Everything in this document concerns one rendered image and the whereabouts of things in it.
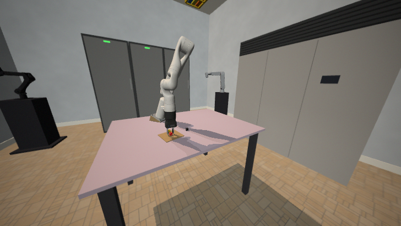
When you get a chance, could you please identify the tan flat mat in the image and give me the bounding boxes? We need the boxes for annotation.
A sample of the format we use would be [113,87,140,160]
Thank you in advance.
[158,130,184,143]

